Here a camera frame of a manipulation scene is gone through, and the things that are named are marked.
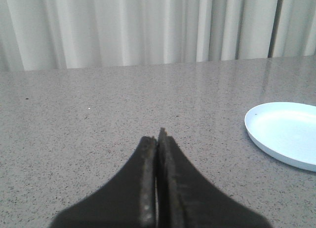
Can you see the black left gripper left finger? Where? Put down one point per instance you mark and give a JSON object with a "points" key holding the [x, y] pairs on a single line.
{"points": [[127, 200]]}

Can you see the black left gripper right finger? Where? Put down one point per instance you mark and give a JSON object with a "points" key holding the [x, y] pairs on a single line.
{"points": [[186, 199]]}

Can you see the light blue round plate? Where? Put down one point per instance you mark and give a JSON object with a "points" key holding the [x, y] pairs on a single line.
{"points": [[286, 131]]}

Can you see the white pleated curtain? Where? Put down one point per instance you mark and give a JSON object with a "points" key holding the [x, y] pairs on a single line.
{"points": [[59, 34]]}

